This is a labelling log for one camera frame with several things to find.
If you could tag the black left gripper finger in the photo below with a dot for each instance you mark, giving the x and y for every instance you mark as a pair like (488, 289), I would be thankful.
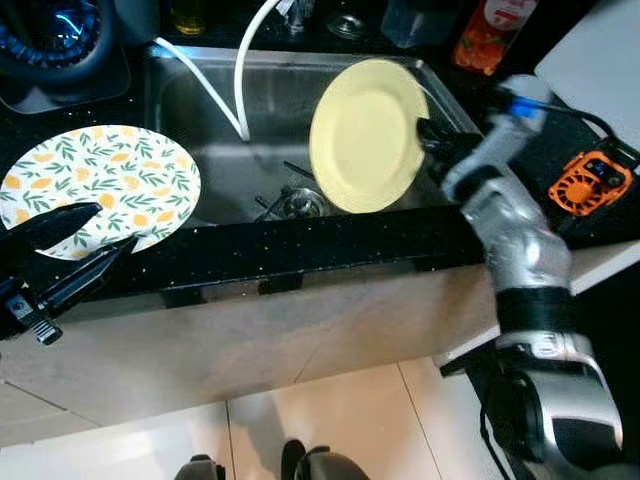
(85, 270)
(45, 228)

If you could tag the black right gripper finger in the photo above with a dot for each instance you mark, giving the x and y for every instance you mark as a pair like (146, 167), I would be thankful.
(424, 133)

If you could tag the pale yellow round plate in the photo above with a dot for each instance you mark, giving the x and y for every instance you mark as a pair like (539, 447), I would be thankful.
(365, 135)

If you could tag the white plate with leaf print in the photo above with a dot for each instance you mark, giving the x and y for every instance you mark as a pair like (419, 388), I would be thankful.
(110, 180)

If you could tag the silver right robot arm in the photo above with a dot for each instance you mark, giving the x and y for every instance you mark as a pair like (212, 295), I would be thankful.
(520, 240)

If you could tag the orange and black fan device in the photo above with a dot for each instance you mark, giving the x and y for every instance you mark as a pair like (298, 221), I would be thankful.
(585, 185)

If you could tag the clear plastic container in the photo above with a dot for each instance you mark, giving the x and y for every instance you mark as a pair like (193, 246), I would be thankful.
(415, 22)

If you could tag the bottle with orange red label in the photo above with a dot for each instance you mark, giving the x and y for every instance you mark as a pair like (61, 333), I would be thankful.
(490, 35)

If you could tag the dark metal fork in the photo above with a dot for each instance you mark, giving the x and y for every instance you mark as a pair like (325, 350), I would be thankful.
(300, 171)
(265, 204)

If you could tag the round metal strainer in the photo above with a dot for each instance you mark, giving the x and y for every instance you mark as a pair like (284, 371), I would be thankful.
(345, 25)

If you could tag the round metal sink drain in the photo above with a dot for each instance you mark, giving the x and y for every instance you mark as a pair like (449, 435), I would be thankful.
(303, 203)

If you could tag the white flat board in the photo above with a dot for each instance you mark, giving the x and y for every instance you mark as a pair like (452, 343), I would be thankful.
(600, 60)

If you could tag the beige cabinet front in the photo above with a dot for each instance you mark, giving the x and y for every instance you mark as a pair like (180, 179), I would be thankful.
(250, 320)

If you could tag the metal faucet base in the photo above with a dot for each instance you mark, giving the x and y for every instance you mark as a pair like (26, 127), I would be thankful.
(297, 15)

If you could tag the stainless steel sink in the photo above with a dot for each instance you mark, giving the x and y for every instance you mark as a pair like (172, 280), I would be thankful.
(200, 110)

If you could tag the black left robot foot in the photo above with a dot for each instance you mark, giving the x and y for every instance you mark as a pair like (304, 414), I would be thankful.
(200, 470)

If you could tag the black robot foot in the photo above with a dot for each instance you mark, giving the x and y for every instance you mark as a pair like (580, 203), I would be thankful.
(330, 468)
(200, 470)

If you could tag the yellow liquid bottle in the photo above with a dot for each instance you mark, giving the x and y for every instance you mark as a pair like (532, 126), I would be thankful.
(189, 15)

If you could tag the black right robot foot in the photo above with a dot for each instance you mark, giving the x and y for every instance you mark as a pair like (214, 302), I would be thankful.
(330, 468)

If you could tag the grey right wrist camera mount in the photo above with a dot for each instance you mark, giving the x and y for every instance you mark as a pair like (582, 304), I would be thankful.
(495, 145)

